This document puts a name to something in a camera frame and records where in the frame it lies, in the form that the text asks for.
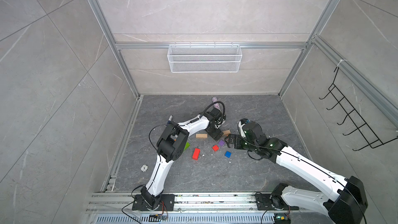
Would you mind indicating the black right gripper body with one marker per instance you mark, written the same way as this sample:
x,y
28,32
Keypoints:
x,y
240,142

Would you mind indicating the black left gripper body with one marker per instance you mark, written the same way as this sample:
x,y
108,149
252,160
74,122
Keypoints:
x,y
216,132

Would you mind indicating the natural wood block 31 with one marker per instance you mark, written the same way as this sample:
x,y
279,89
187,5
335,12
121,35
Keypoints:
x,y
201,136

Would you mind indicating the green block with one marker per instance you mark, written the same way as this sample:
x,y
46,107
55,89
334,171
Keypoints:
x,y
187,146

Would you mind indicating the natural wood block 29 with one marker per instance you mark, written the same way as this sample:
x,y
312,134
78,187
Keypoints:
x,y
226,133

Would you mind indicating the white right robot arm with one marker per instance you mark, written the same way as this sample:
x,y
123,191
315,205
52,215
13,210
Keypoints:
x,y
340,198

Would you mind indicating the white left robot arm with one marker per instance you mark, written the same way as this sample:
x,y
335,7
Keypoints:
x,y
171,145

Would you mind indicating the blue cube block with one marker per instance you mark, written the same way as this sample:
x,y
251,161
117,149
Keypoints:
x,y
228,154

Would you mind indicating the red cube block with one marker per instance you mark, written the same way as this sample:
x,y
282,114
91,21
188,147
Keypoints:
x,y
215,148

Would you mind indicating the red long block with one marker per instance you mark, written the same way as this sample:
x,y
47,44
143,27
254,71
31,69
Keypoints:
x,y
196,154

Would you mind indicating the purple glitter microphone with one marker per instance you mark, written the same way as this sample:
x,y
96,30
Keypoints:
x,y
215,104

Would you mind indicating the white wire mesh basket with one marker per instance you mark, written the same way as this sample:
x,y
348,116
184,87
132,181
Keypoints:
x,y
204,58

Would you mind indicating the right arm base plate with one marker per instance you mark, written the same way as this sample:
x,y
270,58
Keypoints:
x,y
269,202

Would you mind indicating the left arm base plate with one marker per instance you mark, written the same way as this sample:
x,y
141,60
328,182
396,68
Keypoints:
x,y
164,202

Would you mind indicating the black wire hook rack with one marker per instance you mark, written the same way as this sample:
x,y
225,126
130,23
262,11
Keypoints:
x,y
360,125

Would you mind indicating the aluminium mounting rail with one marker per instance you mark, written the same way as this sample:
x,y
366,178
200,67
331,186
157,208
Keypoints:
x,y
189,208

